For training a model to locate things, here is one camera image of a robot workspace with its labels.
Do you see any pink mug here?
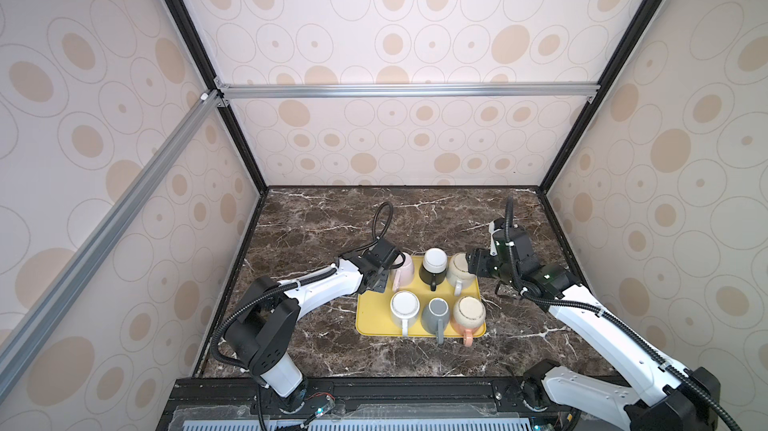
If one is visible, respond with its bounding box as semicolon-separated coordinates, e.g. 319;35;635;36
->
391;253;415;292

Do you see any white mug red inside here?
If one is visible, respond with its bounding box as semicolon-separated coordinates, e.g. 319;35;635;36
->
389;290;421;337

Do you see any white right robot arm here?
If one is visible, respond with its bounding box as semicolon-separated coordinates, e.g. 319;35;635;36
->
466;218;723;430

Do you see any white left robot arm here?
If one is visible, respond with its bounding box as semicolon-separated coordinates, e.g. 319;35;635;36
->
210;238;405;401

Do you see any speckled beige mug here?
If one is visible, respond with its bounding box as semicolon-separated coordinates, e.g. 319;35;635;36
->
446;252;476;296

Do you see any black-green mug white base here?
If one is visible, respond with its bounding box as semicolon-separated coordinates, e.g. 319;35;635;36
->
419;248;448;292

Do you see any peach mug cream base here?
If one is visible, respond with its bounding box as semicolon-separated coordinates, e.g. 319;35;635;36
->
451;296;486;347

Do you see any grey mug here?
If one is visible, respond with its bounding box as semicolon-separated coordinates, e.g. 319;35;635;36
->
420;297;450;345

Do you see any yellow plastic tray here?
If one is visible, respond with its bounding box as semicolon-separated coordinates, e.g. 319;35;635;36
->
356;256;486;341

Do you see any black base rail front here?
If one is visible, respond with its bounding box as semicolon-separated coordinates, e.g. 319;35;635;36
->
157;376;612;430

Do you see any horizontal aluminium rail back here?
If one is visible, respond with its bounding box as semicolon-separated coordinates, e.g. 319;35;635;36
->
220;82;600;100

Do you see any black corner frame post right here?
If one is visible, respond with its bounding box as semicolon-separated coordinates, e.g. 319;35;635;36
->
539;0;664;195

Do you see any black corner frame post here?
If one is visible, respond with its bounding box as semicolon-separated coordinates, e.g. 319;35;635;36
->
539;0;664;195
163;0;269;194

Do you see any diagonal aluminium rail left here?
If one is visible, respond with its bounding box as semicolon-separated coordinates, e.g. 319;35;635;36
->
1;89;223;400

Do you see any black corner frame post left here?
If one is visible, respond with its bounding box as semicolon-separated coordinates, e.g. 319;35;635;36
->
163;0;269;194

